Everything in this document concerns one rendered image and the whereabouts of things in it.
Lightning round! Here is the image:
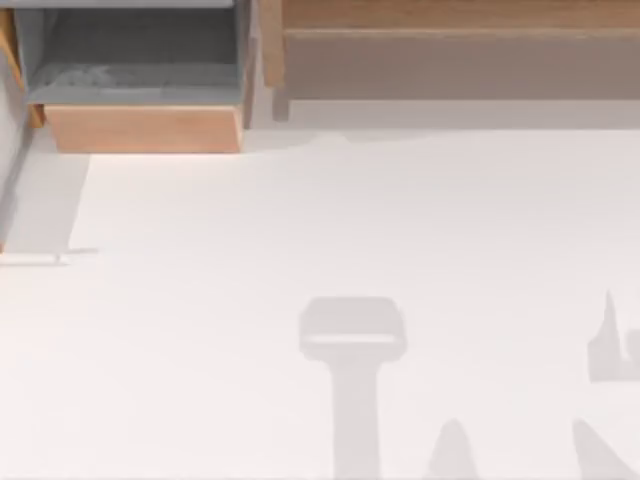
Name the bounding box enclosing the pale wooden drawer front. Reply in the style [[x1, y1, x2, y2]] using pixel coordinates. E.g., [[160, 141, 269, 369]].
[[43, 103, 245, 155]]

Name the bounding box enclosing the wooden open shelf unit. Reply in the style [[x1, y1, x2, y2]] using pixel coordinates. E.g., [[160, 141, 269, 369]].
[[259, 0, 640, 123]]

